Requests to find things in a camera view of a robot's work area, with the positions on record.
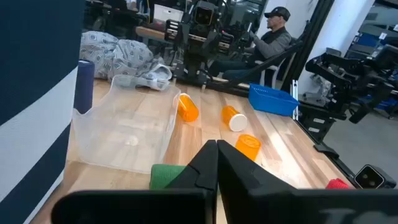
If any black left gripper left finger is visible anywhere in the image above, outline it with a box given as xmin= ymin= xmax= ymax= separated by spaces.
xmin=50 ymin=139 xmax=219 ymax=224

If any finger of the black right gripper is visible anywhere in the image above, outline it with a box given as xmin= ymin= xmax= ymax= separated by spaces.
xmin=210 ymin=30 xmax=223 ymax=54
xmin=179 ymin=23 xmax=192 ymax=47

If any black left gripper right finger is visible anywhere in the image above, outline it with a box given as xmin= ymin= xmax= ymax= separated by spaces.
xmin=216 ymin=139 xmax=398 ymax=224

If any green bandage roll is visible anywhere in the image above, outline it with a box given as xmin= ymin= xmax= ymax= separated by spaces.
xmin=149 ymin=164 xmax=187 ymax=190

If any orange pill bottle white cap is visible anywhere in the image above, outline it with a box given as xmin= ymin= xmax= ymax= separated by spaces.
xmin=221 ymin=105 xmax=248 ymax=133
xmin=176 ymin=93 xmax=200 ymax=123
xmin=234 ymin=134 xmax=262 ymax=162

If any purple bottle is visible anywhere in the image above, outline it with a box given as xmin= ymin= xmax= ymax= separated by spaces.
xmin=73 ymin=59 xmax=96 ymax=115

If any blue plastic bin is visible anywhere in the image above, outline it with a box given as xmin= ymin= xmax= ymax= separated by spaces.
xmin=248 ymin=83 xmax=300 ymax=117

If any clear plastic bin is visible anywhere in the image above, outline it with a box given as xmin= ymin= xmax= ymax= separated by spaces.
xmin=72 ymin=74 xmax=182 ymax=174

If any navy white striped fabric basket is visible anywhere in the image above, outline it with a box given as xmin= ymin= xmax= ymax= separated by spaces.
xmin=0 ymin=0 xmax=86 ymax=224

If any person seated with cap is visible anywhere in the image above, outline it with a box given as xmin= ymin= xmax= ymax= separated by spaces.
xmin=207 ymin=6 xmax=293 ymax=85

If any white chair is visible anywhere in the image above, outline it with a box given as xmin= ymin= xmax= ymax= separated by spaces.
xmin=253 ymin=37 xmax=296 ymax=90

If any crumpled grey plastic bag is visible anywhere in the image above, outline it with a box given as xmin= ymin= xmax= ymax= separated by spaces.
xmin=79 ymin=30 xmax=173 ymax=91

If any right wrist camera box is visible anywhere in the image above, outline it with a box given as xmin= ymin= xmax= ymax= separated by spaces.
xmin=193 ymin=1 xmax=216 ymax=26

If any silver aluminium post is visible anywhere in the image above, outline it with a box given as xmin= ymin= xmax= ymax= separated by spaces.
xmin=290 ymin=79 xmax=300 ymax=121

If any black table-level camera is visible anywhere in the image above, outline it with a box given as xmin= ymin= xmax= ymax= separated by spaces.
xmin=353 ymin=164 xmax=397 ymax=190

